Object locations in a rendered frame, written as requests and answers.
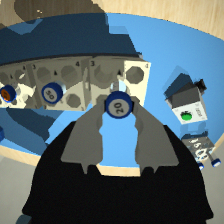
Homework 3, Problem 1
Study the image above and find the blue tube rack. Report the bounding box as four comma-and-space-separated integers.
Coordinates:
0, 127, 5, 142

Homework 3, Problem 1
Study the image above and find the white tube rack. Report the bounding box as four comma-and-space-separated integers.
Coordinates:
182, 136, 215, 161

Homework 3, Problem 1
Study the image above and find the blue tube cap with white dot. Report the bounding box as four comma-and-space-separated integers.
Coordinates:
187, 146, 204, 170

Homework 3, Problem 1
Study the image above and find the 50 ml water tube with dark blue cap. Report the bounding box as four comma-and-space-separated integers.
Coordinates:
41, 81, 66, 104

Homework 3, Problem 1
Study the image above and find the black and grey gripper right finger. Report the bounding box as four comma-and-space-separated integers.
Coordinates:
131, 101, 214, 220

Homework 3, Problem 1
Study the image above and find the sample tube with blue cap and pink liquid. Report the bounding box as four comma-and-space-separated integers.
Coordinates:
0, 83, 21, 103

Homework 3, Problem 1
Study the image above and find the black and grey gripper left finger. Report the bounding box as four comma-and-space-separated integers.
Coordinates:
22, 99, 106, 217

